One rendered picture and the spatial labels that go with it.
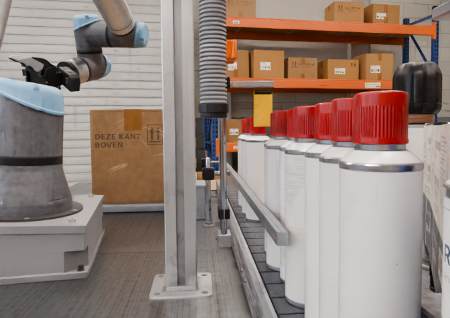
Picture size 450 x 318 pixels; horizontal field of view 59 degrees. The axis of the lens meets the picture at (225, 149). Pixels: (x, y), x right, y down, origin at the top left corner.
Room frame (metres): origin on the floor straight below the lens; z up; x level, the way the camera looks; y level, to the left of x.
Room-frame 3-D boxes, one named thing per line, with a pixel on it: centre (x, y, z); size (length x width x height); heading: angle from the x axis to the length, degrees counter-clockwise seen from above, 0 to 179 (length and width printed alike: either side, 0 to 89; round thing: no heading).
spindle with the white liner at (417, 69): (0.73, -0.35, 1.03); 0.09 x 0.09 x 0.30
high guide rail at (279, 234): (0.92, -0.02, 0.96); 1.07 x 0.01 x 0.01; 4
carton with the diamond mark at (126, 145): (1.28, 0.27, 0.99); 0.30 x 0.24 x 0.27; 5
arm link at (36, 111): (0.71, 0.36, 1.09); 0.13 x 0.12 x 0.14; 83
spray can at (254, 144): (0.78, -0.07, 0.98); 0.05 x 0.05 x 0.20
